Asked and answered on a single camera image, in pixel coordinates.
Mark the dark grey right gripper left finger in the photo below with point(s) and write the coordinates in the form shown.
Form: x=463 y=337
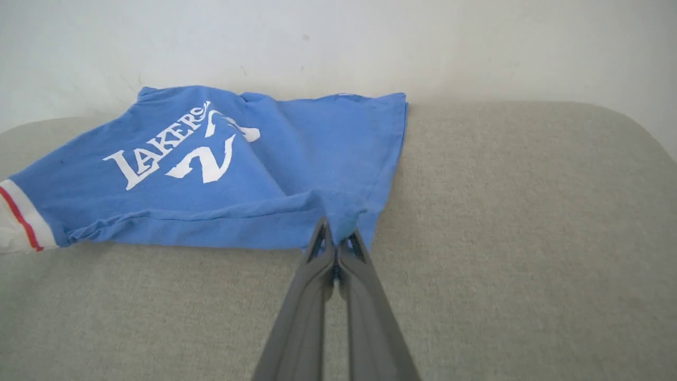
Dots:
x=299 y=323

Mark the blue Lakers jersey shirt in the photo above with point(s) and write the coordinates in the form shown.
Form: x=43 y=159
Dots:
x=238 y=169

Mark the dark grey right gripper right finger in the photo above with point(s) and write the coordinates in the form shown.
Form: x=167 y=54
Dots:
x=373 y=328

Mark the light grey fabric sofa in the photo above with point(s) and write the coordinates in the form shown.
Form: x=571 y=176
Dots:
x=476 y=238

